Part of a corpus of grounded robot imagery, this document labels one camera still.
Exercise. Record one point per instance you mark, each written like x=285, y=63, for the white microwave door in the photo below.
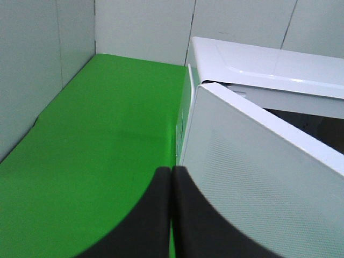
x=273, y=182

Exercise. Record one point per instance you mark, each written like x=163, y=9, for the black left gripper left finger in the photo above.
x=145, y=231

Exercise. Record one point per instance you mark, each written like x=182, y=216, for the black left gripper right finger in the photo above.
x=200, y=231

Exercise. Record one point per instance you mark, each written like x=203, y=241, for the white microwave oven body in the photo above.
x=305, y=90

